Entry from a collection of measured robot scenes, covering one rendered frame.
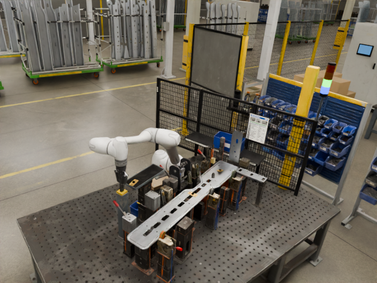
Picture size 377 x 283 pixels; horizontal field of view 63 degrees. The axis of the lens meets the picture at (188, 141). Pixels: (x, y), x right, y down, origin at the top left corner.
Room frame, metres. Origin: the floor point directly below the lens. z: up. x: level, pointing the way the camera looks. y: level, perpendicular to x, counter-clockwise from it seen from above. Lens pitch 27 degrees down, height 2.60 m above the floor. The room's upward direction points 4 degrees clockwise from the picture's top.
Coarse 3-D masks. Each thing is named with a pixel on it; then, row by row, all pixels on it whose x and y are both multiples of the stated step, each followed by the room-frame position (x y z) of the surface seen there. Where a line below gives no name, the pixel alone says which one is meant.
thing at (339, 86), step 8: (320, 72) 6.75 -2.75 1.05; (336, 72) 6.86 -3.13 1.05; (296, 80) 6.32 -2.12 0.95; (320, 80) 6.29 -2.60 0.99; (336, 80) 6.17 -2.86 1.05; (344, 80) 6.22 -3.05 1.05; (320, 88) 6.30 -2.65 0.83; (336, 88) 6.03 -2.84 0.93; (344, 88) 6.13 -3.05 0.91; (352, 96) 6.41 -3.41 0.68
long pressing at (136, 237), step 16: (208, 176) 2.43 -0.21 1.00; (224, 176) 2.45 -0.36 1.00; (192, 192) 2.17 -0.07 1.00; (208, 192) 2.19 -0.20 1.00; (160, 208) 1.92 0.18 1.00; (176, 208) 1.94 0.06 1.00; (144, 224) 1.73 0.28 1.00; (160, 224) 1.75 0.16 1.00; (128, 240) 1.57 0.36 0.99; (144, 240) 1.57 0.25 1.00
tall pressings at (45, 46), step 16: (32, 0) 8.11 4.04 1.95; (48, 0) 8.37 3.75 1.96; (32, 16) 8.29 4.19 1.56; (48, 16) 8.32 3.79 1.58; (64, 16) 8.55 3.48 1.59; (32, 32) 7.83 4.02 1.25; (48, 32) 8.51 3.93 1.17; (64, 32) 8.52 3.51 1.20; (80, 32) 8.75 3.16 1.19; (32, 48) 7.78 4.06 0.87; (48, 48) 8.00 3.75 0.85; (64, 48) 8.46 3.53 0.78; (80, 48) 8.74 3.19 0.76; (32, 64) 7.71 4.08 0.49; (48, 64) 7.95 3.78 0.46; (64, 64) 8.63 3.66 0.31; (80, 64) 8.69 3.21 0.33
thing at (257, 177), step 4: (240, 168) 2.61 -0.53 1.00; (240, 172) 2.54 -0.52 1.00; (244, 172) 2.54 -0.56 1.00; (248, 172) 2.55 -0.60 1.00; (252, 172) 2.55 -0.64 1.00; (248, 176) 2.48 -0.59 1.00; (252, 176) 2.48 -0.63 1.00; (256, 176) 2.49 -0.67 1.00; (260, 176) 2.49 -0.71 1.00; (256, 180) 2.43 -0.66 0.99; (260, 180) 2.43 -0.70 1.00; (264, 180) 2.43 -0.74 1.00
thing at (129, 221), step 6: (126, 216) 1.73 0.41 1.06; (132, 216) 1.74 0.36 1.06; (126, 222) 1.70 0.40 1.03; (132, 222) 1.70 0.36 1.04; (126, 228) 1.70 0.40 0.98; (132, 228) 1.70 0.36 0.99; (126, 234) 1.71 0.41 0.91; (126, 240) 1.71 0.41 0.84; (126, 246) 1.71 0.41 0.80; (132, 246) 1.70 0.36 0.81; (126, 252) 1.71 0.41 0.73; (132, 252) 1.70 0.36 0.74
